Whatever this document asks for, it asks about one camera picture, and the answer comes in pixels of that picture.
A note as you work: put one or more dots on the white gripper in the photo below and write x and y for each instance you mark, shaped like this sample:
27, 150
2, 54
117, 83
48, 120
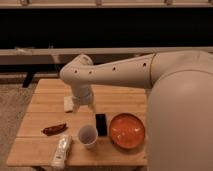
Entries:
82, 95

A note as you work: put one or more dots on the clear plastic bottle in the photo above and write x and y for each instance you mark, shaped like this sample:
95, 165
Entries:
61, 152

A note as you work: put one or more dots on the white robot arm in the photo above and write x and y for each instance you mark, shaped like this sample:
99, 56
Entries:
179, 117

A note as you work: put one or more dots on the orange ceramic bowl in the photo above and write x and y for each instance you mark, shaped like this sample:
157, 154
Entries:
127, 131

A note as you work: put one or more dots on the white sponge block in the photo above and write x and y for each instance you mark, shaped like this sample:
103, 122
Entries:
68, 104

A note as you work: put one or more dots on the black rectangular block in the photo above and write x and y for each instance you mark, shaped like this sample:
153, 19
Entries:
101, 124

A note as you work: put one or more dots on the white paper cup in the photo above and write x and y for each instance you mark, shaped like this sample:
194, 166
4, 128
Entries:
87, 135

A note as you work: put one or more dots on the wooden table board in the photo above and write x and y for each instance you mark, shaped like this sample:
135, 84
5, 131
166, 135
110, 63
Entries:
32, 148

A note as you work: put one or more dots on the dark red chili pepper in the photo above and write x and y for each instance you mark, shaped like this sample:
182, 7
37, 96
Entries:
54, 129

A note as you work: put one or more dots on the grey metal rail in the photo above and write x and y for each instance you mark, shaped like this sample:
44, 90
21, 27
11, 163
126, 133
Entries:
31, 56

